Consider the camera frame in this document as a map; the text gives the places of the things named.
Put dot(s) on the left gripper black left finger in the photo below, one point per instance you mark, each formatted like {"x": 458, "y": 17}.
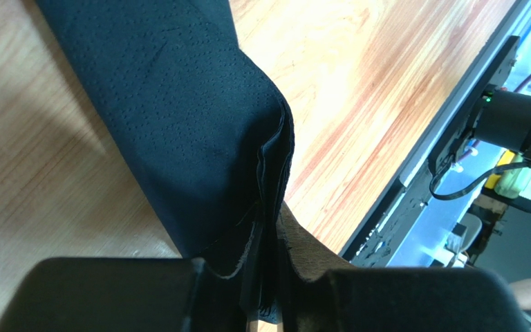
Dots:
{"x": 109, "y": 294}

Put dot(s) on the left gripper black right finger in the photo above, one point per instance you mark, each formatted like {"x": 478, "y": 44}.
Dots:
{"x": 320, "y": 291}

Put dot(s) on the black paper napkin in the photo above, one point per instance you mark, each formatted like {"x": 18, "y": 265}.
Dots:
{"x": 205, "y": 132}

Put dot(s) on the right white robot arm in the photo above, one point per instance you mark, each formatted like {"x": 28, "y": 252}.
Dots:
{"x": 503, "y": 118}

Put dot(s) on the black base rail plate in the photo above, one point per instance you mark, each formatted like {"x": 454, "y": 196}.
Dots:
{"x": 407, "y": 226}

